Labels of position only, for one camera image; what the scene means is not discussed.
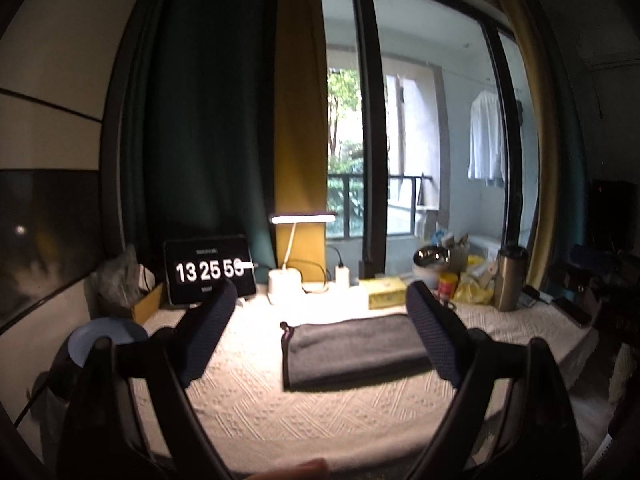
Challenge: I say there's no black sliding door frame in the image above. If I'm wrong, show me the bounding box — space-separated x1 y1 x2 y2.
350 0 526 281

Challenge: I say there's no white desk lamp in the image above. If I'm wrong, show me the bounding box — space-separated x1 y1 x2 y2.
268 211 339 306

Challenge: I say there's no blue round bowl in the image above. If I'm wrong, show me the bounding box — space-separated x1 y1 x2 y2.
67 317 149 368

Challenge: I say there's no black phone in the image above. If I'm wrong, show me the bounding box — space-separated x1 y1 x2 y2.
554 296 593 329

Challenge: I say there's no tablet with clock display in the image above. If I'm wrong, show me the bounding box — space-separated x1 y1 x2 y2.
163 234 259 307

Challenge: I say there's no grey towel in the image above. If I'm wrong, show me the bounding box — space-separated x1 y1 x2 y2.
279 313 437 391

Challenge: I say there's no white hanging shirt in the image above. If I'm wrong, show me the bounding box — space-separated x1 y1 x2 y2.
467 89 508 188

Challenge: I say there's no yellow plastic bag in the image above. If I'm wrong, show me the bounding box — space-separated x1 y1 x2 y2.
452 255 498 306

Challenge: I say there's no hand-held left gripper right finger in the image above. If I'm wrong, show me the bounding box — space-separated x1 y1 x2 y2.
400 280 584 480

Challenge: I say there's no cardboard box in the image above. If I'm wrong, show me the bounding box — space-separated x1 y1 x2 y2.
131 282 166 326

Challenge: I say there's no balcony railing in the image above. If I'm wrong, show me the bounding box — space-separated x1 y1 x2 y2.
327 172 433 238

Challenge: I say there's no red yellow can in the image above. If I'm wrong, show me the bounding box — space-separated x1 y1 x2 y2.
438 273 460 302

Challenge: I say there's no white textured table cloth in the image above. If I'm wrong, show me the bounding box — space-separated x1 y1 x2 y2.
127 282 601 476

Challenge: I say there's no yellow tissue box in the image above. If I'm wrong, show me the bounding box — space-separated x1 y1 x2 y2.
359 276 408 310

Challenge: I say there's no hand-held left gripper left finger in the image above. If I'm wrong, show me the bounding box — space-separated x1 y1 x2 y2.
56 277 238 480

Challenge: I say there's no yellow curtain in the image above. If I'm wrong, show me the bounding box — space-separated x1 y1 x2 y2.
272 0 331 283

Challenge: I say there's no stainless steel tumbler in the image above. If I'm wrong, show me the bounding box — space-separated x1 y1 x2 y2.
494 243 530 312

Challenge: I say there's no dark green curtain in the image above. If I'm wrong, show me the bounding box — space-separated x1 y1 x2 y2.
102 0 281 271

